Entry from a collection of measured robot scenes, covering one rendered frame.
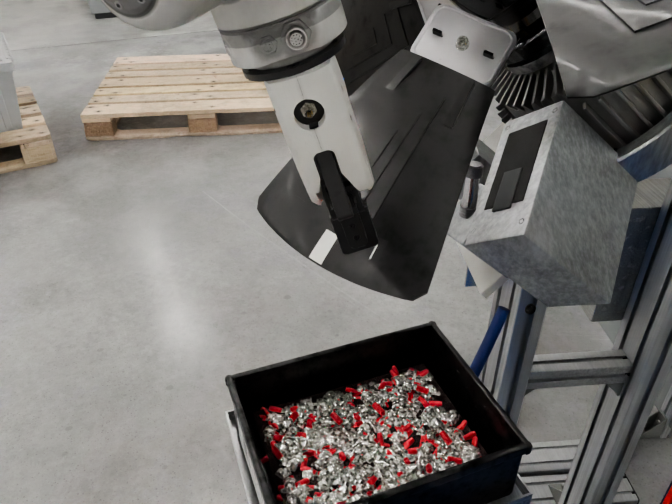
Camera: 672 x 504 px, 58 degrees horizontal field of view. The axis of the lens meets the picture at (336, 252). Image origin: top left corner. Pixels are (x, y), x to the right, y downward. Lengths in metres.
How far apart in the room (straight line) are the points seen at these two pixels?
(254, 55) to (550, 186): 0.30
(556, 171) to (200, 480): 1.23
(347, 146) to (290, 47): 0.08
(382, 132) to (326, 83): 0.20
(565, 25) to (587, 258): 0.25
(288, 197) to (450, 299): 1.51
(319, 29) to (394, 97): 0.22
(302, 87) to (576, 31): 0.17
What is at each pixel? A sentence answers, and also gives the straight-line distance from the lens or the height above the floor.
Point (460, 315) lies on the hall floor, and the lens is 2.03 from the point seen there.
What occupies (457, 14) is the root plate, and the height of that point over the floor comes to 1.14.
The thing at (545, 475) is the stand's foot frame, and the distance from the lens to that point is 1.59.
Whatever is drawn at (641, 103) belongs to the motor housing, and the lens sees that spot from 0.68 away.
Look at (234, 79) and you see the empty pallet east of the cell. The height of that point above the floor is 0.15.
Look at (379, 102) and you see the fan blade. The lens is 0.62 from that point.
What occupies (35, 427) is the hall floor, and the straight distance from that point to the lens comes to 1.85.
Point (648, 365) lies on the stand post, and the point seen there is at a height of 0.60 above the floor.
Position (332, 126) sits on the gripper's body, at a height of 1.13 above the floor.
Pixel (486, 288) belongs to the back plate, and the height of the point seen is 0.84.
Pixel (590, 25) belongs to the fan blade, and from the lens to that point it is 0.41.
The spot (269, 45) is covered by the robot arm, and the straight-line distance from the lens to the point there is 0.40.
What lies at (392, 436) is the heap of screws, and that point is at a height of 0.85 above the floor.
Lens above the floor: 1.28
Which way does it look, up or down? 34 degrees down
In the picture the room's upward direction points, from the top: straight up
